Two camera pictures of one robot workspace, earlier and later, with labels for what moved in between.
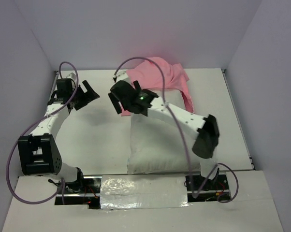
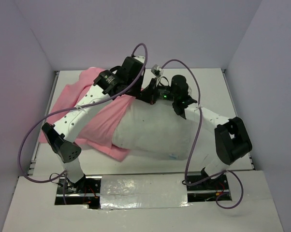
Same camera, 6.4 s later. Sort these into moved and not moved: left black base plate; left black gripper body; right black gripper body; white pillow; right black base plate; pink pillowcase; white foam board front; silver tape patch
Moved: white pillow; right black gripper body; left black gripper body; pink pillowcase
Not moved: silver tape patch; left black base plate; right black base plate; white foam board front
